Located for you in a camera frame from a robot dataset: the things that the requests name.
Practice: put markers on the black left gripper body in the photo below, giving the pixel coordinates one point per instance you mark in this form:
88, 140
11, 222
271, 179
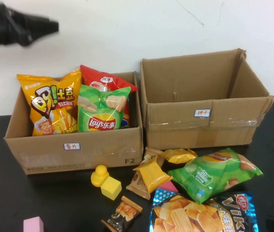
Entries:
11, 26

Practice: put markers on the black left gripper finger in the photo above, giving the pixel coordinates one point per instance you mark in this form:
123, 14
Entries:
42, 24
45, 31

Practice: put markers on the black snack packet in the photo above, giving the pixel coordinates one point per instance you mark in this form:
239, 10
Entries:
122, 213

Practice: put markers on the crumpled yellow snack packet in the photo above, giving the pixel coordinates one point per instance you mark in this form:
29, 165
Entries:
179, 155

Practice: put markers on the red shrimp chips bag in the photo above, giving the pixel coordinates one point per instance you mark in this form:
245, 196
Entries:
98, 75

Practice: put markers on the orange potato sticks bag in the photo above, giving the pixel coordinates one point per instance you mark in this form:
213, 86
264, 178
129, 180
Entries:
52, 106

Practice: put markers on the white label with red writing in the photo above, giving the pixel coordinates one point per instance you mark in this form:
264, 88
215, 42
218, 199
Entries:
202, 113
71, 146

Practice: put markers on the cardboard box with F2 print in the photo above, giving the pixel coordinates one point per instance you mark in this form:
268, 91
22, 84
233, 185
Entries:
42, 157

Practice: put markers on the yellow rubber duck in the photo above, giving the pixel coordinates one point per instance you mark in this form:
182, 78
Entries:
99, 176

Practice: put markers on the taped cardboard box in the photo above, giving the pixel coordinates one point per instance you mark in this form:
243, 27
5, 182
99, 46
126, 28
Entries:
175, 130

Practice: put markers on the yellow foam cube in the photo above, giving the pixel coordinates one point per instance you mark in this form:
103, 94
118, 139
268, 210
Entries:
110, 188

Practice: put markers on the brown biscuit packet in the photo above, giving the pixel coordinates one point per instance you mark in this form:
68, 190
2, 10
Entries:
136, 184

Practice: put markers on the yellow biscuit packet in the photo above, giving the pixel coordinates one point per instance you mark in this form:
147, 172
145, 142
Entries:
153, 176

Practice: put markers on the light pink foam cube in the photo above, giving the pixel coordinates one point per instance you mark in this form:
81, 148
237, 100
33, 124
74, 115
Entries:
33, 225

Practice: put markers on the magenta foam cube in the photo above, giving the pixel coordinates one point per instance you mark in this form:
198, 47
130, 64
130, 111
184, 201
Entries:
169, 187

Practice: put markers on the green cucumber Lay's chips bag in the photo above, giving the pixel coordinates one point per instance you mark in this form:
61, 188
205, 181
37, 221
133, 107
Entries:
211, 176

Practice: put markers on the blue black Vik chips bag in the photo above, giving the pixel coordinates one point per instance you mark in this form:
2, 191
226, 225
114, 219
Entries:
180, 215

